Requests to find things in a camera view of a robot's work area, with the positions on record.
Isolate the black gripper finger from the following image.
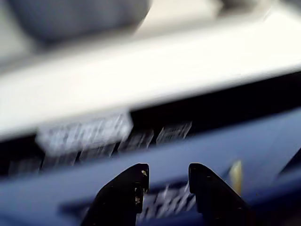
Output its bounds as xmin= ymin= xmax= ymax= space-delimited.
xmin=81 ymin=162 xmax=150 ymax=226
xmin=188 ymin=162 xmax=257 ymax=226

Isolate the gray pot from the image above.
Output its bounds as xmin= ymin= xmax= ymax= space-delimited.
xmin=11 ymin=0 xmax=153 ymax=47

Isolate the cream cabinet handle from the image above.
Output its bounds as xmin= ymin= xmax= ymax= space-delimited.
xmin=228 ymin=160 xmax=243 ymax=196

